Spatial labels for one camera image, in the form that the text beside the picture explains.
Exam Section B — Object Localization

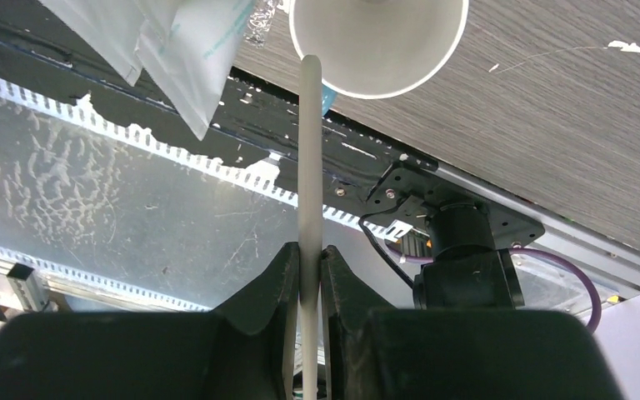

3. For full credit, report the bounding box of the white slotted cable duct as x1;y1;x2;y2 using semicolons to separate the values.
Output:
0;65;415;241

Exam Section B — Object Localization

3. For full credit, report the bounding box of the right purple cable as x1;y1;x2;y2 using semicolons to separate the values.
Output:
383;242;603;335

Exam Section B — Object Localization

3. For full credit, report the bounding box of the clear oval textured tray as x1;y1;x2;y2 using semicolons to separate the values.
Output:
244;0;292;48

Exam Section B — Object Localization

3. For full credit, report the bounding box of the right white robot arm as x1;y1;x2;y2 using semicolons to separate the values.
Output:
0;204;623;399

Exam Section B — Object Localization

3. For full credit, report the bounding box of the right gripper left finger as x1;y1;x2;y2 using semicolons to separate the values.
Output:
0;242;299;399

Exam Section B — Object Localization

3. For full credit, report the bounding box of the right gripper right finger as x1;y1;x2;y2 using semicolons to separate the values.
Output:
320;246;623;399

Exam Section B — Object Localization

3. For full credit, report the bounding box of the white tube black cap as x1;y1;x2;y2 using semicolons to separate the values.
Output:
41;0;183;86

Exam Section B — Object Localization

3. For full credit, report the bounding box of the blue mug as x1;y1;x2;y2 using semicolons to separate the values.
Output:
288;0;470;113

